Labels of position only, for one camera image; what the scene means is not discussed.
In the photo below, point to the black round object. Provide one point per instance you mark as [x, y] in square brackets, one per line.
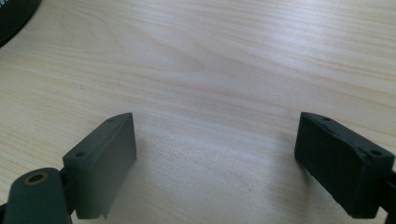
[14, 17]

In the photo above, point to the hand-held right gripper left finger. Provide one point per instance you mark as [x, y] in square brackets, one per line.
[99, 165]

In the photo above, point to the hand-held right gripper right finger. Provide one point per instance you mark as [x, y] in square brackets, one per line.
[339, 165]

